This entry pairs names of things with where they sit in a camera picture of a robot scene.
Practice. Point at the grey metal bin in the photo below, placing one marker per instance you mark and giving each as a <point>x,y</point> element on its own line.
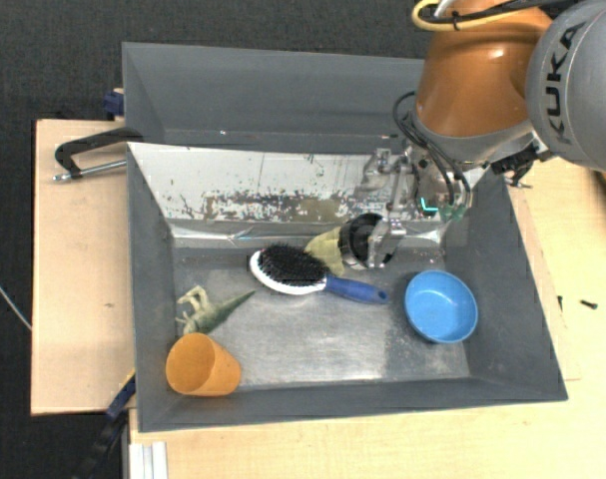
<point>302,347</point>

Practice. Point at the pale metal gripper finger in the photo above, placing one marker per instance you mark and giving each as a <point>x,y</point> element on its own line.
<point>381,247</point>

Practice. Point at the blue and white hairbrush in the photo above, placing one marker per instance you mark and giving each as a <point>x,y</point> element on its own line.
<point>287,267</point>

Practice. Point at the yellow-green cloth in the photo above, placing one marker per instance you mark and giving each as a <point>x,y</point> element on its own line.
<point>325,251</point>

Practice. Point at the green toy lizard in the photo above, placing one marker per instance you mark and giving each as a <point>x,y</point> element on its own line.
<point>217,312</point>

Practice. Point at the orange cup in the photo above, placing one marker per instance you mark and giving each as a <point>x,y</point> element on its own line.
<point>202,364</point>

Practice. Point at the blue bowl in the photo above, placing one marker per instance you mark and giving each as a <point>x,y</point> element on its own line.
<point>439,307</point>

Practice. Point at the small black screw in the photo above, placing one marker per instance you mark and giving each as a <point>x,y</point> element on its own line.
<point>588,305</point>

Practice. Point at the black round container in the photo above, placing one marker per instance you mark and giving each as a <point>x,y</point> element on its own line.
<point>355,240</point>

